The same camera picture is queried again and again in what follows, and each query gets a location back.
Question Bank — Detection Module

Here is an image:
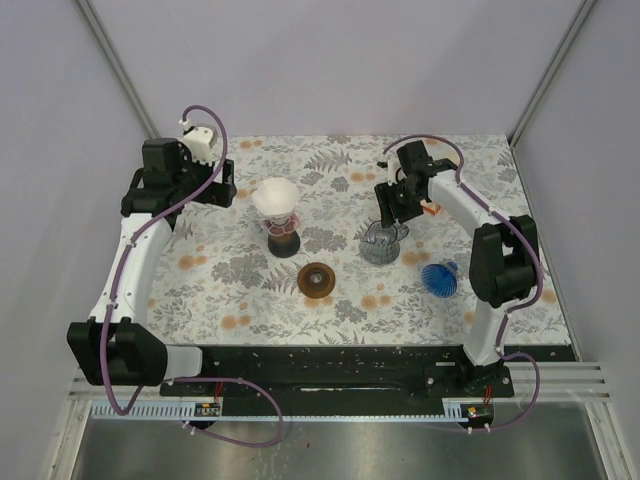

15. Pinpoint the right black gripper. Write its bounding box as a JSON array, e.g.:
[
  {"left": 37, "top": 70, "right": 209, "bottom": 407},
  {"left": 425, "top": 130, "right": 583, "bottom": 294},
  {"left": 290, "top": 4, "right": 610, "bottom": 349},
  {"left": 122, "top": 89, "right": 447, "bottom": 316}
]
[{"left": 373, "top": 178, "right": 423, "bottom": 230}]

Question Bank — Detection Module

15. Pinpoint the white paper coffee filter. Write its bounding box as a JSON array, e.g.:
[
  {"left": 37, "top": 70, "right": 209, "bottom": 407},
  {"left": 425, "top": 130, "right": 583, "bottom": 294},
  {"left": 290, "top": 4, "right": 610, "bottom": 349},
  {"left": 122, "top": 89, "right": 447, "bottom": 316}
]
[{"left": 251, "top": 177, "right": 300, "bottom": 223}]

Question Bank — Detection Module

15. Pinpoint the coffee filter pack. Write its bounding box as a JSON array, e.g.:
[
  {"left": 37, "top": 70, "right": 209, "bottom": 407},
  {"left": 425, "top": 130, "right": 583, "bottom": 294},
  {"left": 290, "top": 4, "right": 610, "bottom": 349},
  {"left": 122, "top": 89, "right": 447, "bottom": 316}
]
[{"left": 422, "top": 155, "right": 457, "bottom": 217}]

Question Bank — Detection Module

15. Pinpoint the dark carafe with red rim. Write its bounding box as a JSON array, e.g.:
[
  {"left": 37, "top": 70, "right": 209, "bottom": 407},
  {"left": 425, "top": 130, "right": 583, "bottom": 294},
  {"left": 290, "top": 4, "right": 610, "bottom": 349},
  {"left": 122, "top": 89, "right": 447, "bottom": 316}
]
[{"left": 268, "top": 231, "right": 301, "bottom": 258}]

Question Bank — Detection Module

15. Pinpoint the brown wooden dripper ring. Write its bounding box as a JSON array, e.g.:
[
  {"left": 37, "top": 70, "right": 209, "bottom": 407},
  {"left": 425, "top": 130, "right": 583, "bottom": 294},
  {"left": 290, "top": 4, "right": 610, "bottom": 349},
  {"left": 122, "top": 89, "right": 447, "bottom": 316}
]
[{"left": 297, "top": 261, "right": 337, "bottom": 300}]

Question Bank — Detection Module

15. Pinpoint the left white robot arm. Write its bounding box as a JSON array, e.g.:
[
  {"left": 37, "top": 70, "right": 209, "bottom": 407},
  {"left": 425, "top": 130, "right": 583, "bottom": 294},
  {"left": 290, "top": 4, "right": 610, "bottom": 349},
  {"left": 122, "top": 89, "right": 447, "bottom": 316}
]
[{"left": 67, "top": 129, "right": 236, "bottom": 395}]

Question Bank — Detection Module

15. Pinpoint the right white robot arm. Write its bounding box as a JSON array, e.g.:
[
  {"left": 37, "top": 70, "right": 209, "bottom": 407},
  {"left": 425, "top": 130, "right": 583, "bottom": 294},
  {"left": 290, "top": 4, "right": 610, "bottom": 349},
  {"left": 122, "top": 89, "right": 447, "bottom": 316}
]
[{"left": 374, "top": 134, "right": 543, "bottom": 396}]

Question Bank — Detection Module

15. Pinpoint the blue glass dripper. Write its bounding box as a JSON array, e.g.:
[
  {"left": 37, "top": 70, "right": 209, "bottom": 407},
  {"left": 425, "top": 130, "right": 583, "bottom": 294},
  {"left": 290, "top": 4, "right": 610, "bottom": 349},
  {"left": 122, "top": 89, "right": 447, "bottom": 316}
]
[{"left": 421, "top": 261, "right": 458, "bottom": 298}]

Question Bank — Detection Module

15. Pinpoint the clear glass pitcher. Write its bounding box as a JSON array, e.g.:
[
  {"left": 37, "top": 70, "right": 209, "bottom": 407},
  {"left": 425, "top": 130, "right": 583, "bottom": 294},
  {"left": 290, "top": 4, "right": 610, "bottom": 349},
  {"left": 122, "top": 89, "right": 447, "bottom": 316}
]
[{"left": 359, "top": 221, "right": 409, "bottom": 266}]

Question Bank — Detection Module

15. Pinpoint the floral patterned table mat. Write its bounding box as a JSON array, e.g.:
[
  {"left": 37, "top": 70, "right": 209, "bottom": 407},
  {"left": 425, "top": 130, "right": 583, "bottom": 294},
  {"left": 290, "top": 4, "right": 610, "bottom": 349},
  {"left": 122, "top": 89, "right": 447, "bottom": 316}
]
[{"left": 117, "top": 133, "right": 572, "bottom": 347}]

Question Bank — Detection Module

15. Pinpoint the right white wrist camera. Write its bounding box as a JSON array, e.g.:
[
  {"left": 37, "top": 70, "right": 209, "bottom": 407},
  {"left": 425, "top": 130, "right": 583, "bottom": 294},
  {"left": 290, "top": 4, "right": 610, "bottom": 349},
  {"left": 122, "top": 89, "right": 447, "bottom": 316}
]
[{"left": 376, "top": 158, "right": 401, "bottom": 185}]

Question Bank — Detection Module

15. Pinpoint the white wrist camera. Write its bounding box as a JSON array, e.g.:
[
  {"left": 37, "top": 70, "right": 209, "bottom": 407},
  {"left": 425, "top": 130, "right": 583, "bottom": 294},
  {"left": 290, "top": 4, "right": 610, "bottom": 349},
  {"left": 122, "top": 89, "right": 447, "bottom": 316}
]
[
  {"left": 376, "top": 158, "right": 401, "bottom": 185},
  {"left": 179, "top": 119, "right": 218, "bottom": 167}
]

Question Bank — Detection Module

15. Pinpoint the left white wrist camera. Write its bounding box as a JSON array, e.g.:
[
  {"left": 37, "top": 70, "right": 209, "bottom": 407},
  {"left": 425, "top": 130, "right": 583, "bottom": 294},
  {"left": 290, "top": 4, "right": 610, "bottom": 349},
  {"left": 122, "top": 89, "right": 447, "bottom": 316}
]
[{"left": 179, "top": 119, "right": 218, "bottom": 167}]

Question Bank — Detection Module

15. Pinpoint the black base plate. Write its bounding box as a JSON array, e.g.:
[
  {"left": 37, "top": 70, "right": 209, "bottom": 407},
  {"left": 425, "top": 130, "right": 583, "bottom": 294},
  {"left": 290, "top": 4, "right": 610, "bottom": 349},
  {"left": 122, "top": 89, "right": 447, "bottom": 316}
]
[{"left": 160, "top": 346, "right": 514, "bottom": 418}]

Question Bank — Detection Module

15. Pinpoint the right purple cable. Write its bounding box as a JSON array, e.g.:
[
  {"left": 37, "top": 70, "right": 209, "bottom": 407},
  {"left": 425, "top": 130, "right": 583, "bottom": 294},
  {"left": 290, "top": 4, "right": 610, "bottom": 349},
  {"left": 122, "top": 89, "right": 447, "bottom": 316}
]
[{"left": 382, "top": 133, "right": 545, "bottom": 435}]

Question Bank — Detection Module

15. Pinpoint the right aluminium frame post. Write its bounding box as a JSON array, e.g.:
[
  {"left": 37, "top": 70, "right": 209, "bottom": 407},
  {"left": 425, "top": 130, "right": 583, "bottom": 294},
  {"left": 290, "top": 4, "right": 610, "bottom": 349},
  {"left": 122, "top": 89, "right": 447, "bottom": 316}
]
[{"left": 507, "top": 0, "right": 600, "bottom": 150}]

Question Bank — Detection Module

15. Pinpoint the aluminium frame post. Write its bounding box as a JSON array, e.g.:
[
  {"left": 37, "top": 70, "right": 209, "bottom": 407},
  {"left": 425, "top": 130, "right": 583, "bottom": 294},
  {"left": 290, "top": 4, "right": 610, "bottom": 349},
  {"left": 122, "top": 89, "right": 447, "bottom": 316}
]
[
  {"left": 507, "top": 0, "right": 600, "bottom": 150},
  {"left": 72, "top": 0, "right": 161, "bottom": 139}
]

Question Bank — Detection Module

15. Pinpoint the left aluminium frame post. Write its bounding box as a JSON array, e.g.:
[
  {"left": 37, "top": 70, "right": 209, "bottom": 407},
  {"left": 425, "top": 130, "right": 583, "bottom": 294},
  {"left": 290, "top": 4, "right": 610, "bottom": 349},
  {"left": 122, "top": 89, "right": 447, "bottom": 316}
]
[{"left": 72, "top": 0, "right": 161, "bottom": 139}]

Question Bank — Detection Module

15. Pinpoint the white slotted cable duct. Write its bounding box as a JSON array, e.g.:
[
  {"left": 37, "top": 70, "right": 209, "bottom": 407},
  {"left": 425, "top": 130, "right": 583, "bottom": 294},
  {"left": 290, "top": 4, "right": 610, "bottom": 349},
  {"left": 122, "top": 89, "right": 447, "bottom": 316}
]
[{"left": 89, "top": 397, "right": 471, "bottom": 424}]

